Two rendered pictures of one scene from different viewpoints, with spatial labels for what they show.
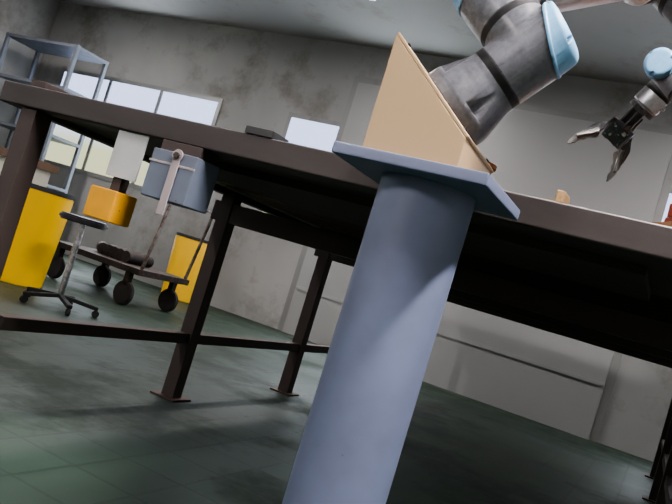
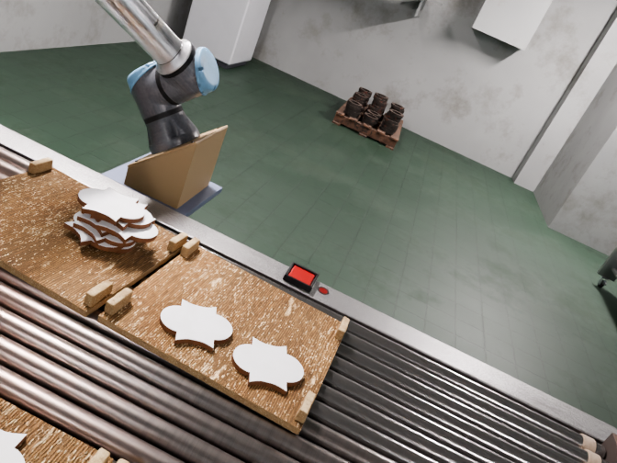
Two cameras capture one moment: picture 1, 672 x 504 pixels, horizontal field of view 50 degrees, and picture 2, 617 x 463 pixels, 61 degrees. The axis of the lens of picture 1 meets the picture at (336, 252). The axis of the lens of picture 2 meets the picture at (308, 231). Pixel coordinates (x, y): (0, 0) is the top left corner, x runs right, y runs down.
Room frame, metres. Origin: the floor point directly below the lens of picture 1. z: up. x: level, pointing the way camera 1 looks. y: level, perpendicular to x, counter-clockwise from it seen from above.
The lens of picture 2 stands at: (2.76, -0.20, 1.61)
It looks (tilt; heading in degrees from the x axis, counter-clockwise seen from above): 26 degrees down; 159
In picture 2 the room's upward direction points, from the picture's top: 24 degrees clockwise
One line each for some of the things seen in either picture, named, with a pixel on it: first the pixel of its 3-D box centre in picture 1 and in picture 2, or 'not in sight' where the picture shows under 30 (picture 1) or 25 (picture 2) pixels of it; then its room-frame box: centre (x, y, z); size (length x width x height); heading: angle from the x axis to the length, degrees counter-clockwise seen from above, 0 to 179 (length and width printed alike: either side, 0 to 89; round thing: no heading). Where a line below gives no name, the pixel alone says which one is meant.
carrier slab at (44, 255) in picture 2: not in sight; (64, 229); (1.73, -0.32, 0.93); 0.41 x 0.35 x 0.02; 60
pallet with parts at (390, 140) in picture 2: not in sight; (375, 111); (-3.58, 2.37, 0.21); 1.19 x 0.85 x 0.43; 154
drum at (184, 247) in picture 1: (186, 268); not in sight; (7.33, 1.39, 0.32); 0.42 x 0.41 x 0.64; 154
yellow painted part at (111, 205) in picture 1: (119, 177); not in sight; (1.85, 0.58, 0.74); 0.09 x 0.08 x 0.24; 65
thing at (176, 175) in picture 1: (178, 181); not in sight; (1.78, 0.42, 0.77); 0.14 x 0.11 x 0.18; 65
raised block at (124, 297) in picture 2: not in sight; (118, 300); (1.96, -0.18, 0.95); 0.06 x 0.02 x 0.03; 152
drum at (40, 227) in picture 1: (29, 234); not in sight; (4.97, 2.03, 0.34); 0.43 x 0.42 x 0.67; 66
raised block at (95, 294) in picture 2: not in sight; (98, 292); (1.95, -0.22, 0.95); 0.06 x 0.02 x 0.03; 150
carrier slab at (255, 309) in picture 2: not in sight; (237, 323); (1.93, 0.05, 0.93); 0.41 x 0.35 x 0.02; 62
